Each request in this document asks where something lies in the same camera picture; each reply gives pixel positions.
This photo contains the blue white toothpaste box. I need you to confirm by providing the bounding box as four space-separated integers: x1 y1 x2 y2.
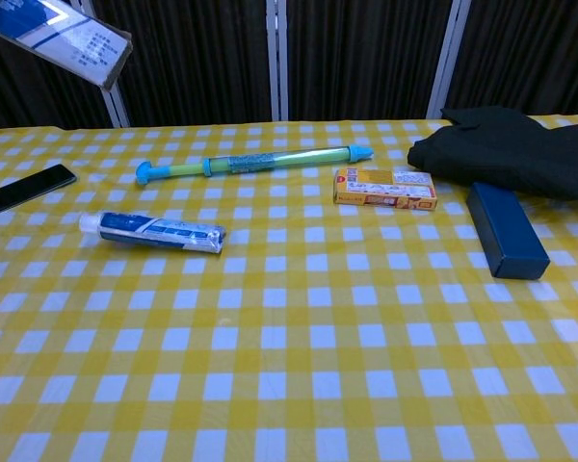
0 0 134 91

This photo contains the blue white toothpaste tube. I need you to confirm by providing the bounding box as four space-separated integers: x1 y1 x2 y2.
79 210 227 256

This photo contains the green blue water squirter toy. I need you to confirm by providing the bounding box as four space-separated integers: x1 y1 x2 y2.
134 143 375 187

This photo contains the orange yellow snack box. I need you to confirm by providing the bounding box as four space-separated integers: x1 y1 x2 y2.
333 167 438 212

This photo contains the yellow white checkered tablecloth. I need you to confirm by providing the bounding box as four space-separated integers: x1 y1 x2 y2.
0 113 578 462

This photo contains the dark blue rectangular box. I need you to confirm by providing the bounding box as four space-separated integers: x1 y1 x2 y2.
465 181 552 281

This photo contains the black folded cloth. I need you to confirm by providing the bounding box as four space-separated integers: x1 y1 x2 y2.
407 105 578 201

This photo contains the black smartphone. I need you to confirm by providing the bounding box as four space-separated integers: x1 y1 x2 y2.
0 163 78 221

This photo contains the grey partition post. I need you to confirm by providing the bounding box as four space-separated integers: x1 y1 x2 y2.
426 0 473 119
265 0 290 122
71 0 132 129

